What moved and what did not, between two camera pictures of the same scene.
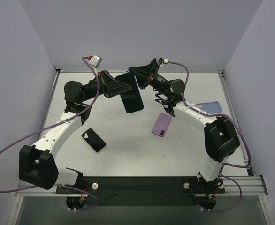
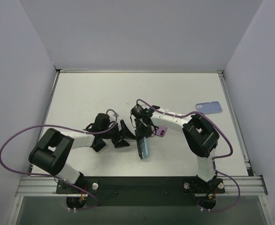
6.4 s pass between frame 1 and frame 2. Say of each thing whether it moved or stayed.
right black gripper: moved
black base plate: stayed
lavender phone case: stayed
